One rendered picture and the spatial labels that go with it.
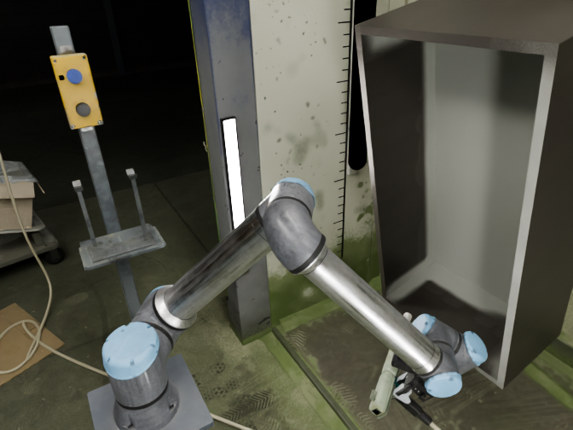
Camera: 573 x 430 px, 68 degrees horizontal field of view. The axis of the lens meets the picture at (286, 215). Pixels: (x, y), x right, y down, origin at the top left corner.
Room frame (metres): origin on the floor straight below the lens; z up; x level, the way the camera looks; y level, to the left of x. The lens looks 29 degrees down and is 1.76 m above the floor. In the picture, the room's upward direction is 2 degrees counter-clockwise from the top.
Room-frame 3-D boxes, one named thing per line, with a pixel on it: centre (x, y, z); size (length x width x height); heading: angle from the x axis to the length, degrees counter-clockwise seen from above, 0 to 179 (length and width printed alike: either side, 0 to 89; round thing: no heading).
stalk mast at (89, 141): (1.67, 0.79, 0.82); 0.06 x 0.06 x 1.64; 29
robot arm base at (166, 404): (0.85, 0.44, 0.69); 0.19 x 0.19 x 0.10
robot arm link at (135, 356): (0.86, 0.44, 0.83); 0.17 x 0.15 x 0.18; 171
